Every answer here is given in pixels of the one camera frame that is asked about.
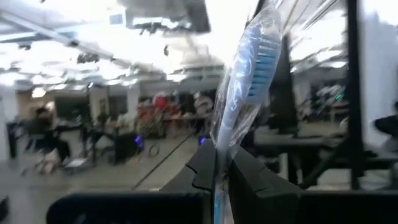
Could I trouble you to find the red parts bin shelf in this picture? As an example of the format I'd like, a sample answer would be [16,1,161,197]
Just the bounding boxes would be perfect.
[136,91,184,138]

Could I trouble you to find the black box purple lights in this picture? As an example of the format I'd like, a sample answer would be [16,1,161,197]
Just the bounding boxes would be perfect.
[197,133,210,147]

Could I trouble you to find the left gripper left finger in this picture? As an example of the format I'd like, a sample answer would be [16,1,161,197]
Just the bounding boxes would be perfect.
[161,139,218,194]

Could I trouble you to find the blue white toothbrush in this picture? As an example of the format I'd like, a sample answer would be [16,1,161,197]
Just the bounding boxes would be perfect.
[210,4,284,224]

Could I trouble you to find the black overhead gantry frame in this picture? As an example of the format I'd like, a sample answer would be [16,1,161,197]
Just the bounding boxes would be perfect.
[345,0,365,191]

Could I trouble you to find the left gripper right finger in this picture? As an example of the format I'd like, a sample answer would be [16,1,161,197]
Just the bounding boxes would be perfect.
[229,146,303,197]

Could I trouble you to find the black speaker box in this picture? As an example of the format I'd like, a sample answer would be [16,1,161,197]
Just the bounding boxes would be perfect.
[113,132,146,164]

